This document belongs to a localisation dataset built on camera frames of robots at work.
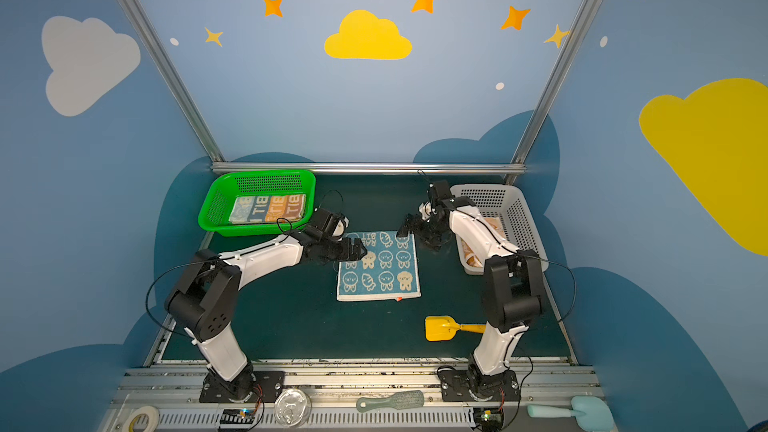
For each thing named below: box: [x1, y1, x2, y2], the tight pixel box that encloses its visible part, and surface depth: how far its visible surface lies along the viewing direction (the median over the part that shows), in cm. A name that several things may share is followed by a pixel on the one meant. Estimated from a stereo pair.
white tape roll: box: [122, 405, 160, 432], surface depth 71 cm
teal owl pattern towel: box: [336, 231, 422, 302], surface depth 97 cm
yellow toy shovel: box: [425, 315, 487, 341], surface depth 84 cm
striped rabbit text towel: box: [229, 194, 306, 224], surface depth 113 cm
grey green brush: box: [356, 390, 425, 412], surface depth 74 cm
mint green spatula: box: [527, 395, 616, 432], surface depth 73 cm
